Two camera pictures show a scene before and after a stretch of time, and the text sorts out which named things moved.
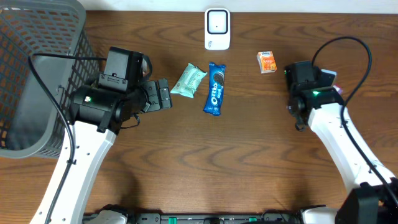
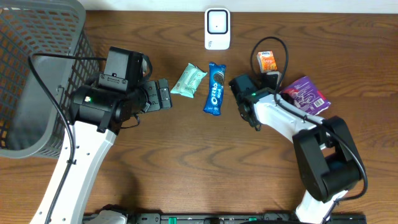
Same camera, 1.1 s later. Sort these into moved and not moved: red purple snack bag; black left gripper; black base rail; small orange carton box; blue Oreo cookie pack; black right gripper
Moved: black right gripper; red purple snack bag
Not moved: blue Oreo cookie pack; black base rail; small orange carton box; black left gripper
